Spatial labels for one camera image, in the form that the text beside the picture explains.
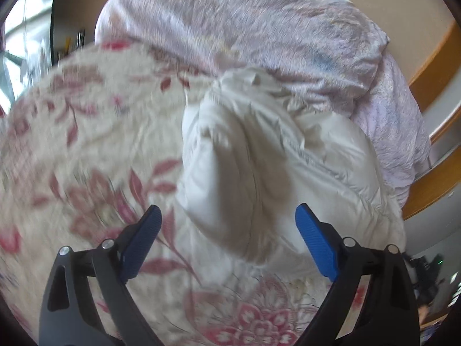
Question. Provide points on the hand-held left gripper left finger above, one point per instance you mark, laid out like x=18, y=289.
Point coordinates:
x=144, y=238

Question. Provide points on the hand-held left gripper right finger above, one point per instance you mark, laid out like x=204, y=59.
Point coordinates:
x=317, y=241

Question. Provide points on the cream quilted down jacket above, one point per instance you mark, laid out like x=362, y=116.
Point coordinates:
x=252, y=169

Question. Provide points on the floral bedspread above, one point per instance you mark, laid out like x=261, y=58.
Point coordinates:
x=90, y=133

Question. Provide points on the pink crinkled pillow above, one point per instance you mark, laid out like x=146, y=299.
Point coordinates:
x=234, y=18
x=392, y=122

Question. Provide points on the yellow capped bottle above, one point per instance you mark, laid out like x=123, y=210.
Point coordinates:
x=68, y=47

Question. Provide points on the dark bottle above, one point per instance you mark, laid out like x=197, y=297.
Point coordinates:
x=80, y=39

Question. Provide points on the flat screen television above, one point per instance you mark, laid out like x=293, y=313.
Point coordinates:
x=28, y=25

